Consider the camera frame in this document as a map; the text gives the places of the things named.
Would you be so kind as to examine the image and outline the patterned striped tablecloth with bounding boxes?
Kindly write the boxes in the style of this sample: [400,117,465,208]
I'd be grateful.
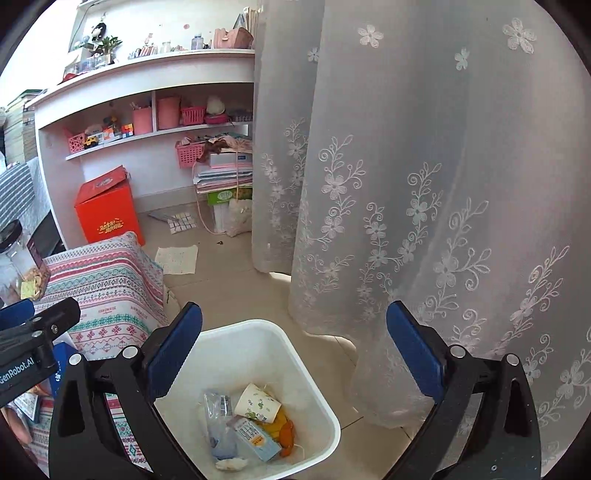
[20,231,168,471]

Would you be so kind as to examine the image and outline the white bookshelf unit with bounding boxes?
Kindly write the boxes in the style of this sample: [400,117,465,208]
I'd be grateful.
[32,49,256,249]

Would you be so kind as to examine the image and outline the clear plastic bottle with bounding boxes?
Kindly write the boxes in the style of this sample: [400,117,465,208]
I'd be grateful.
[204,391,238,461]

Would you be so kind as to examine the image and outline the white trash bin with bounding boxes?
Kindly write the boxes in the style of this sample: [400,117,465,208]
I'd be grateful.
[155,319,341,479]

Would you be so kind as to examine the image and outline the orange peel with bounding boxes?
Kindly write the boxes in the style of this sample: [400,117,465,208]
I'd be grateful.
[259,407,296,458]

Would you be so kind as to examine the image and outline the pink storage basket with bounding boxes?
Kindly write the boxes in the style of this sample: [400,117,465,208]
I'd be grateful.
[175,141,205,169]

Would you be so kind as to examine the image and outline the white lace curtain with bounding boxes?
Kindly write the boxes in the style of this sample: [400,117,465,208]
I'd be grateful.
[252,1,590,473]

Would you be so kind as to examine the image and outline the red gift box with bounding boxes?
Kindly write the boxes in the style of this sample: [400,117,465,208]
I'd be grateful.
[74,166,145,246]

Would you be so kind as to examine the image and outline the blue white paper card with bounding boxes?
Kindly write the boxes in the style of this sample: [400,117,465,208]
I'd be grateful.
[14,392,42,423]

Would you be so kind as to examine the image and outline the grey sofa with quilt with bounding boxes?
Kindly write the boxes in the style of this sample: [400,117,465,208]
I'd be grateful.
[1,157,65,258]

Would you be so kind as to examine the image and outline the plastic jar light nuts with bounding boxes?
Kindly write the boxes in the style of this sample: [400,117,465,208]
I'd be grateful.
[1,219,50,305]

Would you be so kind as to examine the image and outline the potted green plant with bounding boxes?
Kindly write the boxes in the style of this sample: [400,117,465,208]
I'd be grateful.
[89,36,122,65]

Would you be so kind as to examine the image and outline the crumpled white tissue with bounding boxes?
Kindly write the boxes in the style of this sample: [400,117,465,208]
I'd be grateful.
[215,457,249,472]

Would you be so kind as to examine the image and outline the stack of books and bags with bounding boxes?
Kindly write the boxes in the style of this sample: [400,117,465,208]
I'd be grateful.
[189,132,253,237]

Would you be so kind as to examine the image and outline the checkered mat on floor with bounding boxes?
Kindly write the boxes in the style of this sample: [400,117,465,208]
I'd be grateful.
[147,211,197,234]

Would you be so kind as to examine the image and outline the paper cup with flowers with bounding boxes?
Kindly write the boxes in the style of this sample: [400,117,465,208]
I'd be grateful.
[233,383,283,424]

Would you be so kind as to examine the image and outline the blue white milk carton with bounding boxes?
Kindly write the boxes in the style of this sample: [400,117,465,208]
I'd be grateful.
[226,416,281,462]

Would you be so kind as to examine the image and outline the stack of magazines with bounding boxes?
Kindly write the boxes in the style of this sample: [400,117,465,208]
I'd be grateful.
[3,89,41,165]

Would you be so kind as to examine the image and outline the paper sheet on floor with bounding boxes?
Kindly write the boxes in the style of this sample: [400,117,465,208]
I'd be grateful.
[154,245,198,275]

